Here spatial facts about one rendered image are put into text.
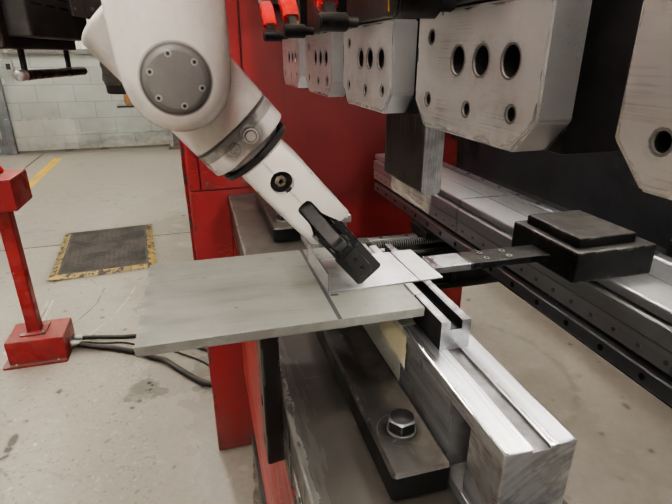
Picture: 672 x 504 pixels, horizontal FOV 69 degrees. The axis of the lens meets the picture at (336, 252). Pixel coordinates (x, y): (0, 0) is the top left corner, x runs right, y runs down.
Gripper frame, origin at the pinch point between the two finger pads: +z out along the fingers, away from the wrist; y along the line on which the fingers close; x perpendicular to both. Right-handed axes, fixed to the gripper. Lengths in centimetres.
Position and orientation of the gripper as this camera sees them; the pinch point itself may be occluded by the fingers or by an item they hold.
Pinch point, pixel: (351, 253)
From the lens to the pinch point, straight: 53.5
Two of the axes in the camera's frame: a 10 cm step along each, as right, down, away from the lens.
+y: -2.7, -3.6, 8.9
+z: 6.2, 6.4, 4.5
